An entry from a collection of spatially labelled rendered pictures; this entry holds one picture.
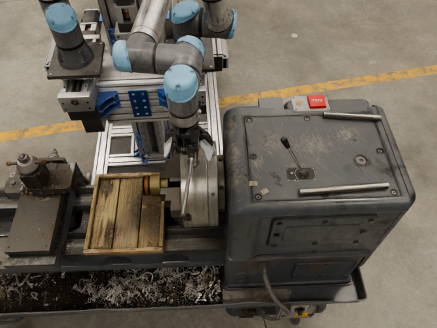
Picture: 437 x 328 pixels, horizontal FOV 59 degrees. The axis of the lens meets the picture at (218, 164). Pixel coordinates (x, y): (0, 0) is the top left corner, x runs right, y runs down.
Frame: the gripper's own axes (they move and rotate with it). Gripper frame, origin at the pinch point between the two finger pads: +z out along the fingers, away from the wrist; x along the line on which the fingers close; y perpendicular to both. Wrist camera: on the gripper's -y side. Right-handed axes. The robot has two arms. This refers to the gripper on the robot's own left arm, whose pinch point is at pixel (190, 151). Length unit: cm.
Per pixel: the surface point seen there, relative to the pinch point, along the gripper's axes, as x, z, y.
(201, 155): 2.3, 12.7, -6.6
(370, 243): 67, 40, 10
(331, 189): 43.8, 7.1, 5.3
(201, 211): 3.7, 21.4, 10.0
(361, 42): 125, 156, -228
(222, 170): 9.8, 17.8, -4.5
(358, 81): 115, 151, -174
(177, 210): -4.4, 23.1, 9.5
